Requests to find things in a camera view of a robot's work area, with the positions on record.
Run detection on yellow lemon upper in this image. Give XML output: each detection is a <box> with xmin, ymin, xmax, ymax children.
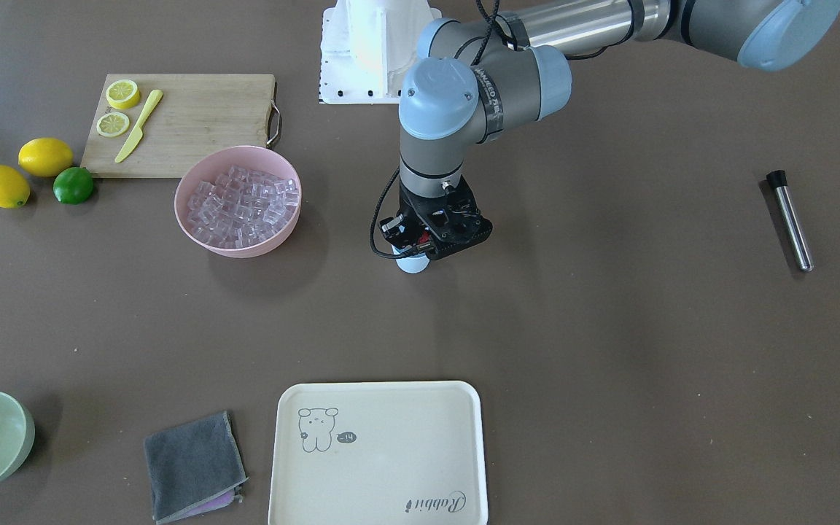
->
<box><xmin>17</xmin><ymin>137</ymin><xmax>74</xmax><ymax>177</ymax></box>

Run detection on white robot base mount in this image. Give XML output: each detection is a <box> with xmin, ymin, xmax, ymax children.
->
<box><xmin>318</xmin><ymin>1</ymin><xmax>441</xmax><ymax>104</ymax></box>

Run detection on lemon slice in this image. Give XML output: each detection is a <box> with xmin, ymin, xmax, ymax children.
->
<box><xmin>94</xmin><ymin>111</ymin><xmax>131</xmax><ymax>139</ymax></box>

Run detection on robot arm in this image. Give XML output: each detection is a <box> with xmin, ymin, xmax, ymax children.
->
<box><xmin>369</xmin><ymin>1</ymin><xmax>840</xmax><ymax>260</ymax></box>

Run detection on steel muddler black tip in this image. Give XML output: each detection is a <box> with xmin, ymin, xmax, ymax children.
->
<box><xmin>766</xmin><ymin>170</ymin><xmax>814</xmax><ymax>273</ymax></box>

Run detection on clear ice cubes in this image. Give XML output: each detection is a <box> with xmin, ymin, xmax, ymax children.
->
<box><xmin>182</xmin><ymin>164</ymin><xmax>301</xmax><ymax>249</ymax></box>

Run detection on yellow lemon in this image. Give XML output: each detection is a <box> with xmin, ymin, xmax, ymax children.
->
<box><xmin>0</xmin><ymin>164</ymin><xmax>32</xmax><ymax>209</ymax></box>
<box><xmin>17</xmin><ymin>137</ymin><xmax>74</xmax><ymax>177</ymax></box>

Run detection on wooden cutting board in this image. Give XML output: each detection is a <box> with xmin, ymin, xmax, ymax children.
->
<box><xmin>79</xmin><ymin>73</ymin><xmax>277</xmax><ymax>179</ymax></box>

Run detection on light blue cup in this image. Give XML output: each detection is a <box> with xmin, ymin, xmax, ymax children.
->
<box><xmin>394</xmin><ymin>252</ymin><xmax>430</xmax><ymax>273</ymax></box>

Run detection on green lime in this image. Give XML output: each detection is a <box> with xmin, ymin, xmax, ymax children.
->
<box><xmin>52</xmin><ymin>167</ymin><xmax>96</xmax><ymax>205</ymax></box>

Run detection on yellow lemon lower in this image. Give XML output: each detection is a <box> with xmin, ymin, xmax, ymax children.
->
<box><xmin>0</xmin><ymin>164</ymin><xmax>32</xmax><ymax>209</ymax></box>

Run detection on pink bowl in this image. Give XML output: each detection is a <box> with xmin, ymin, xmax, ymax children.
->
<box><xmin>174</xmin><ymin>146</ymin><xmax>303</xmax><ymax>258</ymax></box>

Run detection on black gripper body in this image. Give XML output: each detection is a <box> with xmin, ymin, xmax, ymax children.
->
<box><xmin>380</xmin><ymin>179</ymin><xmax>493</xmax><ymax>260</ymax></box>

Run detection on yellow plastic knife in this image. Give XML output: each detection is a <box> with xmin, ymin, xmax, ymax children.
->
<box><xmin>114</xmin><ymin>89</ymin><xmax>164</xmax><ymax>163</ymax></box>

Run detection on cream rabbit serving tray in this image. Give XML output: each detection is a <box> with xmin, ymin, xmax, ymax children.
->
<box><xmin>268</xmin><ymin>380</ymin><xmax>489</xmax><ymax>524</ymax></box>

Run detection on lemon half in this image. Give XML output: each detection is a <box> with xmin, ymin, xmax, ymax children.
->
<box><xmin>104</xmin><ymin>79</ymin><xmax>142</xmax><ymax>110</ymax></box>

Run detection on grey folded cloth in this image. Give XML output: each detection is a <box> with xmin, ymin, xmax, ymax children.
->
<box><xmin>144</xmin><ymin>410</ymin><xmax>248</xmax><ymax>524</ymax></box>

